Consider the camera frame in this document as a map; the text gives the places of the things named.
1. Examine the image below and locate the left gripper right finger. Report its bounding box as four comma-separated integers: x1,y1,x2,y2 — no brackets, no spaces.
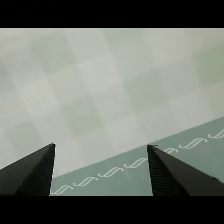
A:
146,144,224,197

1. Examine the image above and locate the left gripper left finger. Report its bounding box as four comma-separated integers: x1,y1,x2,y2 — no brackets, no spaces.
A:
0,142,57,197

